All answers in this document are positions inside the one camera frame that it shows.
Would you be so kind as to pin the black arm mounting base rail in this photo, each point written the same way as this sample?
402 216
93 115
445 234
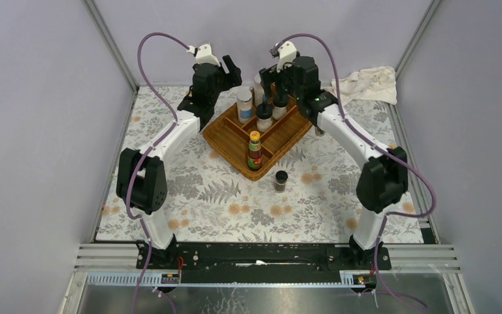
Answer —
261 263

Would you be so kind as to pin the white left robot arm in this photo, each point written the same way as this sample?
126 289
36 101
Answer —
141 179

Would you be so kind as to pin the silver lid jar blue label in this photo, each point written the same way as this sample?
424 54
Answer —
244 105

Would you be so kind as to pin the silver lid white grain jar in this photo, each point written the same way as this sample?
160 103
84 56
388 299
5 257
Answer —
258 90

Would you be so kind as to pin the brown wicker divided basket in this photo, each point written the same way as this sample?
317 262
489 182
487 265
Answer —
229 138

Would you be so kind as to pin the white jar wide black lid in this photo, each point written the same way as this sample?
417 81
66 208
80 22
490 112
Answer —
264 113

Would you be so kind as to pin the white bottle black cap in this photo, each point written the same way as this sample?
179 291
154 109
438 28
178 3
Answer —
280 107

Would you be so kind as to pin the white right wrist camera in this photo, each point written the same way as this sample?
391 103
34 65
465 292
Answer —
286 52

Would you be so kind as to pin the small dark pepper jar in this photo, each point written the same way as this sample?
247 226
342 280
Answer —
319 132

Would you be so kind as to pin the red sauce bottle yellow cap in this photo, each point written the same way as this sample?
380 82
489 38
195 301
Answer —
255 154

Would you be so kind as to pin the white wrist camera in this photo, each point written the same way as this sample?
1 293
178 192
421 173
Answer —
203 54
286 52

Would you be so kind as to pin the floral patterned table mat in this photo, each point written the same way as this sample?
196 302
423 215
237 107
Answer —
208 200

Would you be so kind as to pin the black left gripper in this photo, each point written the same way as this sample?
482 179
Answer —
223 75

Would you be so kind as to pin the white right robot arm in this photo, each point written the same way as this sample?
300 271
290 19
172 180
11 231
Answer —
384 176

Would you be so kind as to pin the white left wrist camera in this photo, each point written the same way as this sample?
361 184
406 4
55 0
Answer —
203 54

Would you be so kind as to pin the small pepper jar black cap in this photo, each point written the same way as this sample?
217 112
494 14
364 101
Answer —
281 178

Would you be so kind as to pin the white crumpled cloth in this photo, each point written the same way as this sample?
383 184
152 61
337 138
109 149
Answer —
372 84

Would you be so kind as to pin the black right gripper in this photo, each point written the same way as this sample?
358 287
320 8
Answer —
270 76

